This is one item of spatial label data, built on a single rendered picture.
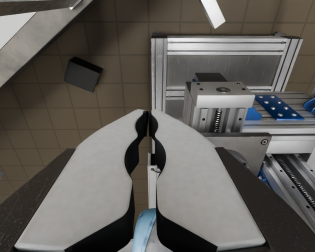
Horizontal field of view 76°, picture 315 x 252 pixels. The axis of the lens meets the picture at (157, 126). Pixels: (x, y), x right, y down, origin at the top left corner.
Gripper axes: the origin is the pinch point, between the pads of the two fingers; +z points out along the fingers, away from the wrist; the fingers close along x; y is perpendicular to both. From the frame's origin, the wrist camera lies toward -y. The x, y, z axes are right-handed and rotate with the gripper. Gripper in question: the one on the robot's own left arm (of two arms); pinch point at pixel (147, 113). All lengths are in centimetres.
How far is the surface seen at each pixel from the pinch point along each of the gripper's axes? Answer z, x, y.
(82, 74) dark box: 120, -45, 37
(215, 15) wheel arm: 46.8, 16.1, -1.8
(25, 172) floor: 132, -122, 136
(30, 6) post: 33.1, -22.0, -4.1
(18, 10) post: 30.1, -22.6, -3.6
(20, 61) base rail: 62, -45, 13
